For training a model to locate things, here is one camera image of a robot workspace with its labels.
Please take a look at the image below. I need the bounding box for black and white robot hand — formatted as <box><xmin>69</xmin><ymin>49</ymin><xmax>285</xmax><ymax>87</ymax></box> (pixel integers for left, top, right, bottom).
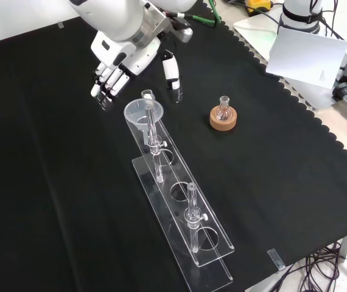
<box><xmin>89</xmin><ymin>30</ymin><xmax>184</xmax><ymax>111</ymax></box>

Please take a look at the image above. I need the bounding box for clear plastic funnel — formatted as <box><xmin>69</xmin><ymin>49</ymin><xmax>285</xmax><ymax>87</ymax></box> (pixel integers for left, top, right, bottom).
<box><xmin>123</xmin><ymin>97</ymin><xmax>164</xmax><ymax>146</ymax></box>

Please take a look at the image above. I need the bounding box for clear acrylic funnel stand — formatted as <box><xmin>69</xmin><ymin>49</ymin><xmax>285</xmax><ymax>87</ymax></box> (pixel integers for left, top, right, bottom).
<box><xmin>124</xmin><ymin>105</ymin><xmax>235</xmax><ymax>292</ymax></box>

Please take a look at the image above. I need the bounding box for small round-bottom glass flask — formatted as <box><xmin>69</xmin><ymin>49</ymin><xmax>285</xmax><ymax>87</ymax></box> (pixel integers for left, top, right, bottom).
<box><xmin>216</xmin><ymin>96</ymin><xmax>233</xmax><ymax>121</ymax></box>

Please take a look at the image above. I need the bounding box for grey mounting plate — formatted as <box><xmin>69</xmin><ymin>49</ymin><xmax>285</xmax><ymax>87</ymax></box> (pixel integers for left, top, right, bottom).
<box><xmin>233</xmin><ymin>13</ymin><xmax>342</xmax><ymax>113</ymax></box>

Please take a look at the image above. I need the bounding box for yellow stop button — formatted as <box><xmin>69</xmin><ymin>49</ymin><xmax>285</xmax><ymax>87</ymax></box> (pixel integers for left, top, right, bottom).
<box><xmin>245</xmin><ymin>0</ymin><xmax>274</xmax><ymax>16</ymax></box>

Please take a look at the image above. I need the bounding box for black cloth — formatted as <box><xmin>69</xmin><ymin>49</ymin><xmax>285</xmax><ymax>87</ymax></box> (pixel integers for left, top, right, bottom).
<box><xmin>0</xmin><ymin>0</ymin><xmax>347</xmax><ymax>292</ymax></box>

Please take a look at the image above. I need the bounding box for pale board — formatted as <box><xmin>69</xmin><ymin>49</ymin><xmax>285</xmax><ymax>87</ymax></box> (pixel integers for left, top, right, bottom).
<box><xmin>265</xmin><ymin>27</ymin><xmax>347</xmax><ymax>89</ymax></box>

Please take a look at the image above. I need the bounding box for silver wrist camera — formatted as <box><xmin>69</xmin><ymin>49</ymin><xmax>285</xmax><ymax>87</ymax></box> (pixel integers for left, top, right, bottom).
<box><xmin>169</xmin><ymin>18</ymin><xmax>194</xmax><ymax>44</ymax></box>

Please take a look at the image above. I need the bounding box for green cable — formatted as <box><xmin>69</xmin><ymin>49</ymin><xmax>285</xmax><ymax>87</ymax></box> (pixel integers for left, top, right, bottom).
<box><xmin>176</xmin><ymin>0</ymin><xmax>223</xmax><ymax>27</ymax></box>

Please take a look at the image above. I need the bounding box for brown cork ring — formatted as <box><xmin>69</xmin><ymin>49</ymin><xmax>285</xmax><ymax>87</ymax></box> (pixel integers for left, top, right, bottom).
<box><xmin>209</xmin><ymin>105</ymin><xmax>239</xmax><ymax>131</ymax></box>

